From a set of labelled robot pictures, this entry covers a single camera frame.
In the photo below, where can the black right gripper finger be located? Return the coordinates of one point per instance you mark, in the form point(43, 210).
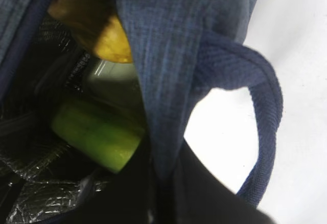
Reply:
point(193, 195)

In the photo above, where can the green cucumber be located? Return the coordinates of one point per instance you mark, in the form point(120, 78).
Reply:
point(100, 132)

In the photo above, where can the green lid glass food container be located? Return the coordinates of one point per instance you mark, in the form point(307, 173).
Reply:
point(115, 84)

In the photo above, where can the dark blue insulated lunch bag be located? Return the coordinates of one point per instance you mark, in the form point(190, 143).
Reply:
point(181, 50)

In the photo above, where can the yellow squash toy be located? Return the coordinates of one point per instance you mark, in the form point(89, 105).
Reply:
point(95, 25)

